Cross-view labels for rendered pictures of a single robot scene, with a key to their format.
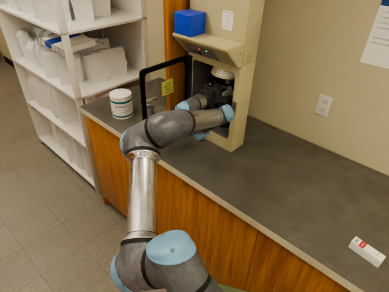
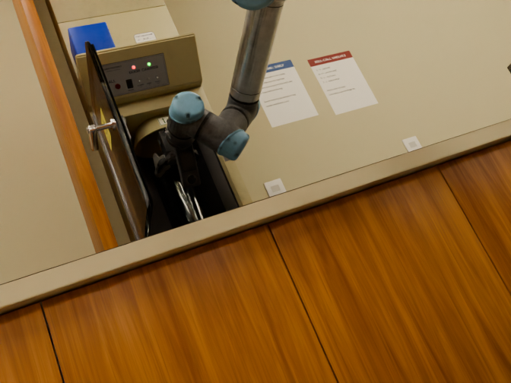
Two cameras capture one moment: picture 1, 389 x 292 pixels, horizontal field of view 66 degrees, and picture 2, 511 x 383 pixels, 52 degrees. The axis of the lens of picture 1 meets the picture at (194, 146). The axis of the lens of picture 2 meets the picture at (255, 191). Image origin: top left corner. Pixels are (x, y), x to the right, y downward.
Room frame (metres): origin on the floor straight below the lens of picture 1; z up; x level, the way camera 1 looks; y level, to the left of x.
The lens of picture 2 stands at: (0.64, 0.98, 0.65)
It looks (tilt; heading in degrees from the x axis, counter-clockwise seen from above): 17 degrees up; 297
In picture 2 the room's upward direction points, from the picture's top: 24 degrees counter-clockwise
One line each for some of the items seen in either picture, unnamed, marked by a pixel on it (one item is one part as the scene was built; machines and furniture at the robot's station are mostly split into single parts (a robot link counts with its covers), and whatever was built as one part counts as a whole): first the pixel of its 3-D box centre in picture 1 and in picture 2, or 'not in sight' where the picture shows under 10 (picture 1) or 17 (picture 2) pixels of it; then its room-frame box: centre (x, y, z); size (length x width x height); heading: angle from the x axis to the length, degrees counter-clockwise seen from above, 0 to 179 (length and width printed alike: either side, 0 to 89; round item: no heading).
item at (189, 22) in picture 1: (189, 22); (93, 50); (1.40, 0.04, 1.56); 0.10 x 0.10 x 0.09; 49
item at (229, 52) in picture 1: (206, 49); (142, 71); (1.33, -0.04, 1.46); 0.32 x 0.12 x 0.10; 49
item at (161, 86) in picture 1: (165, 101); (117, 152); (1.35, 0.15, 1.19); 0.30 x 0.01 x 0.40; 138
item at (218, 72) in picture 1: (228, 67); (160, 134); (1.43, -0.16, 1.34); 0.18 x 0.18 x 0.05
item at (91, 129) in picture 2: not in sight; (100, 135); (1.31, 0.22, 1.20); 0.10 x 0.05 x 0.03; 138
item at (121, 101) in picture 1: (121, 103); not in sight; (1.62, 0.46, 1.02); 0.13 x 0.13 x 0.15
